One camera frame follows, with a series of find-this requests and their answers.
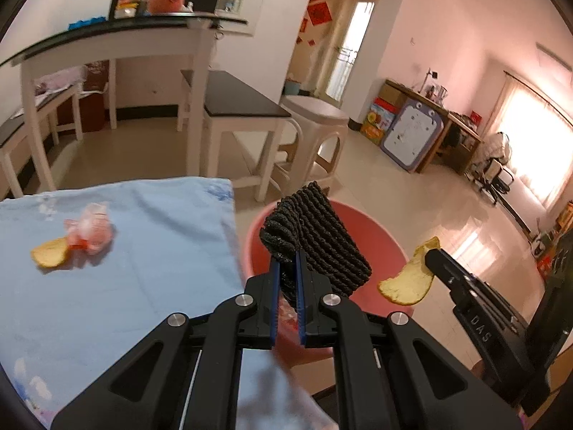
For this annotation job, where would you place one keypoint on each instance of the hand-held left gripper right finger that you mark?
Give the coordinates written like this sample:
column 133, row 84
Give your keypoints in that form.
column 301, row 298

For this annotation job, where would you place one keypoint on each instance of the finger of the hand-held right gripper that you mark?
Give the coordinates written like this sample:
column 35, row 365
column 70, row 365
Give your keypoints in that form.
column 454, row 282

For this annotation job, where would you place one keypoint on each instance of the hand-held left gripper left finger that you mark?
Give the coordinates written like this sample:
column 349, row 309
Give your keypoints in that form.
column 274, row 298

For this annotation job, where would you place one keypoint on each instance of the large orange peel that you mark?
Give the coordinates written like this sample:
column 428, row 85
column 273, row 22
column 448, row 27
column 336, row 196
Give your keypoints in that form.
column 405, row 286

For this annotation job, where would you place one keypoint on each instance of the black foam net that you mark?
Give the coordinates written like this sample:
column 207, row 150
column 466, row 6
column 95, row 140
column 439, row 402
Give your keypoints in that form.
column 313, row 233

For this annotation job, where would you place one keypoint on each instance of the pink plastic basin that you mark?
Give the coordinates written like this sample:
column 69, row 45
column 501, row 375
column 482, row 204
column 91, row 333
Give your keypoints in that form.
column 378, row 242

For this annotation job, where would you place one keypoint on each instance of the light blue printed cloth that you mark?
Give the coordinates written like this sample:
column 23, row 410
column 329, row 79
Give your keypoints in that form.
column 156, row 255

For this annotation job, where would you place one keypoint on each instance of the office chair with clothes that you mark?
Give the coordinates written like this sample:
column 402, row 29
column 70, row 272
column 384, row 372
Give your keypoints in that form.
column 494, row 161

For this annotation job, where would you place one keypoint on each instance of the wooden desk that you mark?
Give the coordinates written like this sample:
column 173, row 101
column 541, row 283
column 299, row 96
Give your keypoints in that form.
column 461, row 136

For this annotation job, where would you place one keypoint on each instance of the purple framed drawing board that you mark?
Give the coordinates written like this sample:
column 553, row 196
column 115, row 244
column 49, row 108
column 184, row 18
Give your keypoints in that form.
column 412, row 136

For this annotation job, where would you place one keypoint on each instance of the bright curtained window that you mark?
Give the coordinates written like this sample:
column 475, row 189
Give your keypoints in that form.
column 537, row 143

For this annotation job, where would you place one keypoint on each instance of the colourful fruit carton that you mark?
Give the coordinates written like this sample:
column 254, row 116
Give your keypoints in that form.
column 378, row 121

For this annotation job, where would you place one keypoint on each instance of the beige plastic stool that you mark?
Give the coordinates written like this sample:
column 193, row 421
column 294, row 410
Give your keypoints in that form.
column 313, row 112

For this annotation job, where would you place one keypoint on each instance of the clear plastic bag with orange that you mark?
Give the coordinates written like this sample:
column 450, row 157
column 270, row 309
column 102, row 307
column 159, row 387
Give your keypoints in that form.
column 92, row 233

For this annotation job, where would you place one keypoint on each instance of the white bench dark seat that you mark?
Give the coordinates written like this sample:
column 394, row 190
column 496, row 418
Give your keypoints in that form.
column 241, row 98

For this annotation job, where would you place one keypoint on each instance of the blue bucket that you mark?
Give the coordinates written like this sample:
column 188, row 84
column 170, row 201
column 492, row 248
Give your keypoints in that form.
column 293, row 87

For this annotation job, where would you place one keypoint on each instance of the small orange peel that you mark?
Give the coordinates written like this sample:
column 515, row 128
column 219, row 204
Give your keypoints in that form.
column 49, row 255

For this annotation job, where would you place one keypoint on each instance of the white air conditioner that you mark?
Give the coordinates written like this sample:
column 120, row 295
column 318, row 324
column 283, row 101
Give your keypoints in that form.
column 555, row 58

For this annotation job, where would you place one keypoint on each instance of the balcony door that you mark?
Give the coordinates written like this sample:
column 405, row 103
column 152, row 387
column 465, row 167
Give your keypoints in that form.
column 353, row 49

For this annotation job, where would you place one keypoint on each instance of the dark red carton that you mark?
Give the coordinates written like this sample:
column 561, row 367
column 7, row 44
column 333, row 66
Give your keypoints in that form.
column 95, row 98

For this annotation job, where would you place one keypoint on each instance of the glass top white dining table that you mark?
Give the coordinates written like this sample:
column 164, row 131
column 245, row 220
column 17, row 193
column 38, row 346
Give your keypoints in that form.
column 134, row 40

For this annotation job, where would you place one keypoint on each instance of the pink plastic bag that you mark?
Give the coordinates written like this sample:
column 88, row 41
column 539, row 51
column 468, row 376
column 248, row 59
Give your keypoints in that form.
column 58, row 79

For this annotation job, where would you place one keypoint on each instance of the white bench with papers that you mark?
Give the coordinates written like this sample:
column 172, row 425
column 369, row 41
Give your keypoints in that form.
column 13, row 130

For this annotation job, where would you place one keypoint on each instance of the round orange pomelo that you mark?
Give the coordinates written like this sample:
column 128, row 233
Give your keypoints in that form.
column 165, row 1

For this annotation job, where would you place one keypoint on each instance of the red flat box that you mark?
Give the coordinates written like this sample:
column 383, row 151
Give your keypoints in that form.
column 130, row 6

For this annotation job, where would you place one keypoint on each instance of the blue box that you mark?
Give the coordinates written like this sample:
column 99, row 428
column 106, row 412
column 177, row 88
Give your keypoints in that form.
column 87, row 22

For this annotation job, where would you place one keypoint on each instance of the red diamond wall decoration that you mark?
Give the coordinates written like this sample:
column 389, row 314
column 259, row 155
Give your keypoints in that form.
column 320, row 13

